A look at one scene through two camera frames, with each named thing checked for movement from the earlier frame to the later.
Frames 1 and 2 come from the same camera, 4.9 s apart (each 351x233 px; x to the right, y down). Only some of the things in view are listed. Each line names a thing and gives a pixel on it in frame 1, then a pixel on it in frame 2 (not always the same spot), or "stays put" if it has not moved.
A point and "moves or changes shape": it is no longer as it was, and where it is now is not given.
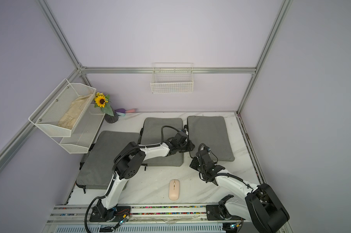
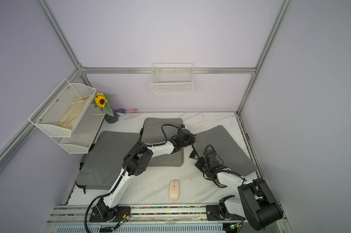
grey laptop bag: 96,169 stays put
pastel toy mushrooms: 122,112 stays put
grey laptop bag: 158,130 stays put
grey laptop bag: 211,132 moves or changes shape
